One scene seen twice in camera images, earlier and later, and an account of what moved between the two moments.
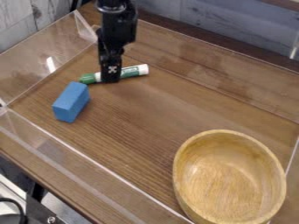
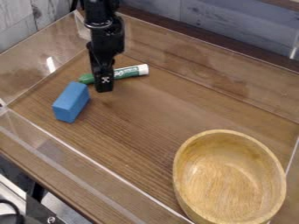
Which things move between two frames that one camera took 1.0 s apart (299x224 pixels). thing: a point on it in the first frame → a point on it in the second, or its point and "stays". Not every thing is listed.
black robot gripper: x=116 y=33 → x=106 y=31
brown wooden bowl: x=228 y=178 stays
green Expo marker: x=126 y=71 stays
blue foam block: x=70 y=102 stays
